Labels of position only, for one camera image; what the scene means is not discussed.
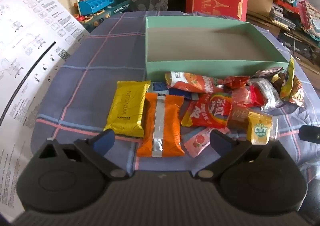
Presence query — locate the yellow-green snack packet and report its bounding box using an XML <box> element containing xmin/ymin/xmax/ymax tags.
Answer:
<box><xmin>280</xmin><ymin>56</ymin><xmax>297</xmax><ymax>102</ymax></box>

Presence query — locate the clear orange-brown snack packet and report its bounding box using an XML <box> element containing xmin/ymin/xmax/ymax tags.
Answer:
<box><xmin>226</xmin><ymin>104</ymin><xmax>253</xmax><ymax>139</ymax></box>

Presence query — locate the small red packet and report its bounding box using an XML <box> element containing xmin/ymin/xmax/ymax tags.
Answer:
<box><xmin>249</xmin><ymin>85</ymin><xmax>268</xmax><ymax>109</ymax></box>

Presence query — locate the blue snack packet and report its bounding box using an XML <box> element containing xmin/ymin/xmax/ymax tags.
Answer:
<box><xmin>147</xmin><ymin>81</ymin><xmax>200</xmax><ymax>101</ymax></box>

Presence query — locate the red rainbow candy packet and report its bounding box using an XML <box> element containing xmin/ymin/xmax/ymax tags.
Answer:
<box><xmin>180</xmin><ymin>91</ymin><xmax>234</xmax><ymax>129</ymax></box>

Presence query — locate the blue toy rack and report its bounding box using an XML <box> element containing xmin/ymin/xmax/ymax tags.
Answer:
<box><xmin>76</xmin><ymin>0</ymin><xmax>114</xmax><ymax>16</ymax></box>

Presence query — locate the red gold patterned packet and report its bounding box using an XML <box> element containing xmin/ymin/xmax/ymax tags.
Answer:
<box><xmin>222</xmin><ymin>75</ymin><xmax>250</xmax><ymax>89</ymax></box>

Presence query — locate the yellow snack packet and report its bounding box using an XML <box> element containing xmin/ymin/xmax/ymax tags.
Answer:
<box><xmin>104</xmin><ymin>80</ymin><xmax>151</xmax><ymax>138</ymax></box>

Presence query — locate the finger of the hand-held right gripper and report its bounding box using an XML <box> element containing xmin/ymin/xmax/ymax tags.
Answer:
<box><xmin>299</xmin><ymin>125</ymin><xmax>320</xmax><ymax>144</ymax></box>

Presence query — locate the green cardboard box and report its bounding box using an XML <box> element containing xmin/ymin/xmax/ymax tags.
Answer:
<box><xmin>145</xmin><ymin>16</ymin><xmax>289</xmax><ymax>81</ymax></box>

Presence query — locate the teal toy box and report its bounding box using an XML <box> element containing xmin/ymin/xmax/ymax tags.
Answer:
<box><xmin>80</xmin><ymin>0</ymin><xmax>130</xmax><ymax>31</ymax></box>

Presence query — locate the pink toy package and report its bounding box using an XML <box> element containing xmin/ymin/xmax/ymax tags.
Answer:
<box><xmin>300</xmin><ymin>0</ymin><xmax>320</xmax><ymax>41</ymax></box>

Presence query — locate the yellow green-label candy packet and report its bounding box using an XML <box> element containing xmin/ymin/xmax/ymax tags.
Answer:
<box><xmin>246</xmin><ymin>112</ymin><xmax>279</xmax><ymax>145</ymax></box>

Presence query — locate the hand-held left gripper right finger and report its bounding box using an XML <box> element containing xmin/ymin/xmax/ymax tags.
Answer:
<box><xmin>196</xmin><ymin>130</ymin><xmax>288</xmax><ymax>180</ymax></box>

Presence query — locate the dark brown candy wrapper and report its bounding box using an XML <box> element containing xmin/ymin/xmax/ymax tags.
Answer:
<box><xmin>252</xmin><ymin>66</ymin><xmax>285</xmax><ymax>91</ymax></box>

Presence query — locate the white instruction sheet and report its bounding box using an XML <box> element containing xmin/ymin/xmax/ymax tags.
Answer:
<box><xmin>0</xmin><ymin>0</ymin><xmax>89</xmax><ymax>221</ymax></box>

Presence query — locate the orange white snack packet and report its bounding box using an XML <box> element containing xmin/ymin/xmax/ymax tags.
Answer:
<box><xmin>164</xmin><ymin>71</ymin><xmax>224</xmax><ymax>94</ymax></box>

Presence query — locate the orange snack packet silver seam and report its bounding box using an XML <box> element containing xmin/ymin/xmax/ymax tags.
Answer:
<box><xmin>137</xmin><ymin>92</ymin><xmax>185</xmax><ymax>158</ymax></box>

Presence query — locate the pink peach candy packet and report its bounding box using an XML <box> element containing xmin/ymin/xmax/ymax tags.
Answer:
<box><xmin>181</xmin><ymin>126</ymin><xmax>230</xmax><ymax>158</ymax></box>

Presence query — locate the silver grey snack packet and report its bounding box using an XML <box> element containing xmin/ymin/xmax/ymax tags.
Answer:
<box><xmin>250</xmin><ymin>77</ymin><xmax>284</xmax><ymax>110</ymax></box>

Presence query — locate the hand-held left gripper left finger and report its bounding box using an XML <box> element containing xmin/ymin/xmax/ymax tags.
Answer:
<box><xmin>37</xmin><ymin>130</ymin><xmax>127</xmax><ymax>179</ymax></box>

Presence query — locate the purple plaid blanket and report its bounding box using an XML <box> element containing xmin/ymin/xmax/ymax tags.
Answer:
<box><xmin>31</xmin><ymin>11</ymin><xmax>320</xmax><ymax>191</ymax></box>

